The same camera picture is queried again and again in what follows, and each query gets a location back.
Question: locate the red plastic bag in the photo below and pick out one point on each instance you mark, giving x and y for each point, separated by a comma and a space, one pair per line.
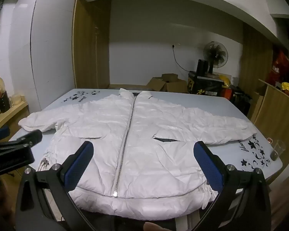
280, 67

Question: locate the clear plastic jar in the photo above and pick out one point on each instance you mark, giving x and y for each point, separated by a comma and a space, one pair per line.
16, 99

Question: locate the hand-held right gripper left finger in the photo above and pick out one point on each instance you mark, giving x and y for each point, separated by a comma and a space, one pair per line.
79, 167

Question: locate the black upright box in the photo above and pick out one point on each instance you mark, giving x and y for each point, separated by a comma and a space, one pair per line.
202, 66

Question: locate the person's right hand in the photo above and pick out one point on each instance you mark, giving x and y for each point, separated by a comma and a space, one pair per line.
156, 227

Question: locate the orange red container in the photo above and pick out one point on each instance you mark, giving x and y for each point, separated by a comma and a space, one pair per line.
227, 93

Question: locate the wooden wardrobe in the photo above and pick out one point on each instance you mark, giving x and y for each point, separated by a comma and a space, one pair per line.
91, 45

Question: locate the black standing fan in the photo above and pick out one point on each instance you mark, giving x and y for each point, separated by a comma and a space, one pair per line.
215, 53

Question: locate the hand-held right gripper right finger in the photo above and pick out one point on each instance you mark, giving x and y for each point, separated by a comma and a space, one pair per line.
208, 168

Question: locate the wooden side cabinet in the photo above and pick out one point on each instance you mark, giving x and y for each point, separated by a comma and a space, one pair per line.
277, 115

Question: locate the yellow helmet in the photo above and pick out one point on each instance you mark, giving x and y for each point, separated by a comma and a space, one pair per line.
225, 80

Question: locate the wooden side shelf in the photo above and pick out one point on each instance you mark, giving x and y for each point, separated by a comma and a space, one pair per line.
7, 118

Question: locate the black bag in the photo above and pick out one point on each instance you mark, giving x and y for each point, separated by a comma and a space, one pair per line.
242, 99

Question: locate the black yellow delivery box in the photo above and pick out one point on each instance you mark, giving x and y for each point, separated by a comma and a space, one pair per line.
204, 85

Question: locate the open cardboard box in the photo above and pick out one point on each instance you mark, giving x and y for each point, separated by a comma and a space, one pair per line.
177, 83
156, 84

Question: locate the clear glass cup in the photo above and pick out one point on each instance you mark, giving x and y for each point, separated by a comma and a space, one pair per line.
277, 150

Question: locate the white puffer jacket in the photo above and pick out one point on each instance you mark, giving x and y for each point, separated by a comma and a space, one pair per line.
144, 149

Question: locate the brown drink bottle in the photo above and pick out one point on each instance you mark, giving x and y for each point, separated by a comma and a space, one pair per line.
1, 93

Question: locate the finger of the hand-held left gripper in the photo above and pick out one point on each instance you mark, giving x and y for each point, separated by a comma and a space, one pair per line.
0, 133
34, 136

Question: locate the wooden partition panel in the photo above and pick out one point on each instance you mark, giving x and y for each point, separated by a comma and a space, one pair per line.
255, 55

